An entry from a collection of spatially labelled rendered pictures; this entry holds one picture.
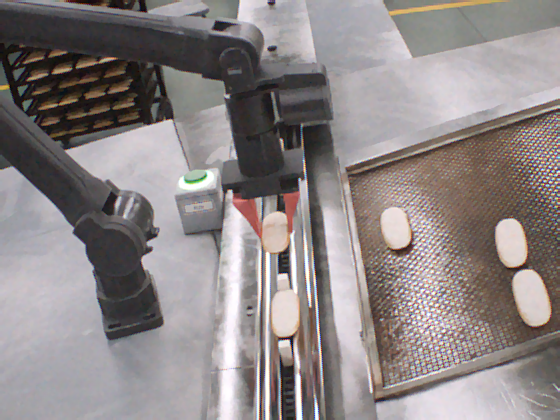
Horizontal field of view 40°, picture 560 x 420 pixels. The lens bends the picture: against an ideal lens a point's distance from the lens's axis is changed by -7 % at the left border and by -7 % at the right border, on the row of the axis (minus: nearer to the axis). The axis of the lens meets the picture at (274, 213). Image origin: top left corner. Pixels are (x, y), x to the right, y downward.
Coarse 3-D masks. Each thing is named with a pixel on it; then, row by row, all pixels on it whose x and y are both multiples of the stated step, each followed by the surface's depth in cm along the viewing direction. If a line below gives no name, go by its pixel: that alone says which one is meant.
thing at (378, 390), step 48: (432, 144) 121; (480, 144) 116; (528, 144) 112; (384, 192) 115; (432, 192) 110; (432, 240) 101; (480, 336) 83; (528, 336) 80; (384, 384) 82; (432, 384) 80
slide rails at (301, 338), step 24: (288, 144) 145; (264, 216) 125; (264, 264) 113; (264, 288) 108; (264, 312) 104; (264, 336) 99; (264, 360) 95; (264, 384) 91; (312, 384) 90; (264, 408) 88; (312, 408) 87
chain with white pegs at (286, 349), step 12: (288, 252) 117; (288, 264) 114; (288, 276) 112; (288, 288) 107; (288, 348) 94; (288, 360) 95; (288, 372) 94; (288, 384) 92; (288, 396) 91; (288, 408) 89
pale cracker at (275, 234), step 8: (272, 216) 108; (280, 216) 108; (264, 224) 107; (272, 224) 106; (280, 224) 106; (264, 232) 105; (272, 232) 104; (280, 232) 104; (288, 232) 105; (264, 240) 104; (272, 240) 103; (280, 240) 103; (288, 240) 103; (264, 248) 103; (272, 248) 102; (280, 248) 102
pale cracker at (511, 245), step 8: (504, 224) 96; (512, 224) 95; (496, 232) 96; (504, 232) 94; (512, 232) 94; (520, 232) 93; (496, 240) 94; (504, 240) 93; (512, 240) 93; (520, 240) 92; (504, 248) 92; (512, 248) 91; (520, 248) 91; (504, 256) 91; (512, 256) 90; (520, 256) 90; (504, 264) 91; (512, 264) 90; (520, 264) 89
